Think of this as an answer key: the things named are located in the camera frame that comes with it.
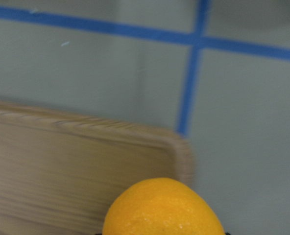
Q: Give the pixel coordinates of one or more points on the orange fruit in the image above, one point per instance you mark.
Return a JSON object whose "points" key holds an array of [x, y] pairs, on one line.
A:
{"points": [[161, 206]]}

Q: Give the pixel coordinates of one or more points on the wooden tray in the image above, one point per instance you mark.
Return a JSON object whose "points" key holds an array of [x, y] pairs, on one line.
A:
{"points": [[59, 172]]}

